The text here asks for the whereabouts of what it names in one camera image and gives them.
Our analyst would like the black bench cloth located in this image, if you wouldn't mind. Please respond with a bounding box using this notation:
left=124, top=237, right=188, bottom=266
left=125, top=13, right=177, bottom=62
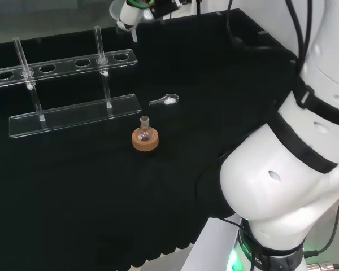
left=0, top=8, right=299, bottom=269

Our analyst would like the clear glass funnel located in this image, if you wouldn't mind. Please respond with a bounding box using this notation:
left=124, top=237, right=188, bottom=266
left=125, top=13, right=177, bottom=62
left=109, top=0, right=155, bottom=43

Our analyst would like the thin black cable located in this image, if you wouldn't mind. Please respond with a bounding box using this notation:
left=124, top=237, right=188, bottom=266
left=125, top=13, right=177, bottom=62
left=207, top=216, right=245, bottom=230

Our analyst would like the clear round-bottom flask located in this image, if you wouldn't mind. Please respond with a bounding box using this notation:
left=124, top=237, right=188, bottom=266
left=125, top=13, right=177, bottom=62
left=137, top=116, right=155, bottom=143

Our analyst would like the clear weighing funnel with powder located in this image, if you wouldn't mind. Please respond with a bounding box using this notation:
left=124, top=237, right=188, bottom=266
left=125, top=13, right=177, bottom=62
left=148, top=93, right=180, bottom=107

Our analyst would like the brown cork ring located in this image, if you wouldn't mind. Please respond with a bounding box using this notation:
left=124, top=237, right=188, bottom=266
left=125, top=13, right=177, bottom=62
left=131, top=127, right=160, bottom=152

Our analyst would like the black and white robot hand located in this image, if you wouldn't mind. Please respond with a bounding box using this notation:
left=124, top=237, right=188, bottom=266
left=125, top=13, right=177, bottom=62
left=116, top=0, right=185, bottom=31

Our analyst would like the clear acrylic funnel stand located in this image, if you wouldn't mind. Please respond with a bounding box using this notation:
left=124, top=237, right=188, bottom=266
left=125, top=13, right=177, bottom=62
left=0, top=25, right=142, bottom=139

